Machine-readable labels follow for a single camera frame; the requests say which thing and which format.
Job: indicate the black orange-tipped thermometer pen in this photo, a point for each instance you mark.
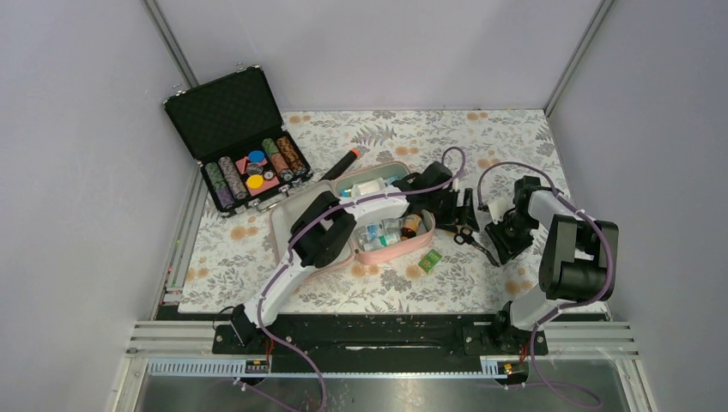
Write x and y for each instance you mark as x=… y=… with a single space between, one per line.
x=341 y=166

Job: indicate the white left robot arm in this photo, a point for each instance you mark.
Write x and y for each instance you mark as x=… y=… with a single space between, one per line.
x=325 y=228

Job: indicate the black handled scissors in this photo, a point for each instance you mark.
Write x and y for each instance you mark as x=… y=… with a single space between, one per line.
x=464 y=236

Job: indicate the pink medicine kit bag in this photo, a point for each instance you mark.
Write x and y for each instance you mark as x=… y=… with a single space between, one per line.
x=282 y=219

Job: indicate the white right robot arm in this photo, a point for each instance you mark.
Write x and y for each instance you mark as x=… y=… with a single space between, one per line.
x=578 y=262

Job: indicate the black poker chip case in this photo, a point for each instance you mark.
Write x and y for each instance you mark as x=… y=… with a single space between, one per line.
x=233 y=129

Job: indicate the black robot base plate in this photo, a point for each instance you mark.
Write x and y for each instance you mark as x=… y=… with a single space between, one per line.
x=379 y=343

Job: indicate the small green box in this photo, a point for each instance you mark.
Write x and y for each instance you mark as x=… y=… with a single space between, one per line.
x=430 y=260

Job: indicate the small white medicine bottle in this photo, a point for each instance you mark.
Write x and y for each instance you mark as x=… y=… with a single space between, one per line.
x=382 y=242

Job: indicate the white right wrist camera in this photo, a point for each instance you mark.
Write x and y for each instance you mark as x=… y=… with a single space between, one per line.
x=498 y=208

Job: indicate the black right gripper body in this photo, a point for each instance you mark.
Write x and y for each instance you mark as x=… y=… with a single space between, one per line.
x=512 y=234

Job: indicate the brown bottle orange cap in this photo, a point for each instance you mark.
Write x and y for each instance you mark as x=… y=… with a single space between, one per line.
x=411 y=225

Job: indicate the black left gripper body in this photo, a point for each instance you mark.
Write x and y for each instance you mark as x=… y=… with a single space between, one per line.
x=446 y=213

